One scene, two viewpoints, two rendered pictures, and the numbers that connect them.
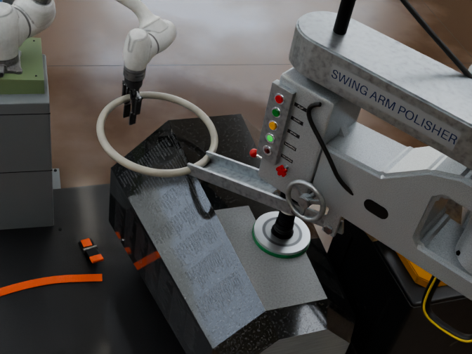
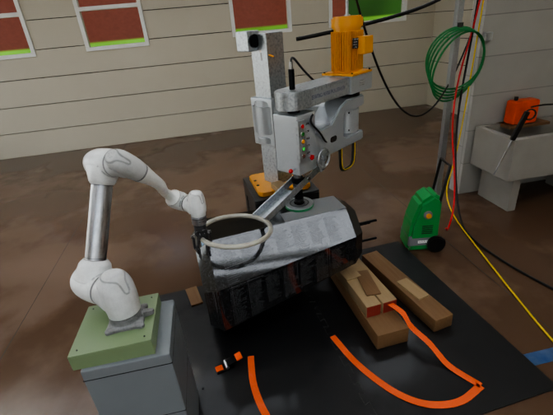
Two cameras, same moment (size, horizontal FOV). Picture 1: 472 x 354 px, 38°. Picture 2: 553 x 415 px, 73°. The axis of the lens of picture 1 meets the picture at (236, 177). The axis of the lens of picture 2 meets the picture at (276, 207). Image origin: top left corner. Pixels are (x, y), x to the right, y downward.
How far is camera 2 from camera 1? 2.78 m
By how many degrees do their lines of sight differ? 64
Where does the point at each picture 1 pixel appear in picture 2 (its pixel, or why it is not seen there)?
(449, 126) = (341, 84)
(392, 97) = (328, 88)
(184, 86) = (46, 331)
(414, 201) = (340, 123)
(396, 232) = (340, 140)
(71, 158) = not seen: hidden behind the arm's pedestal
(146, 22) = (178, 194)
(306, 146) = (312, 138)
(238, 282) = (328, 217)
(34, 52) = not seen: hidden behind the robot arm
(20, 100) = (169, 314)
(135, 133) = not seen: hidden behind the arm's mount
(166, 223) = (280, 253)
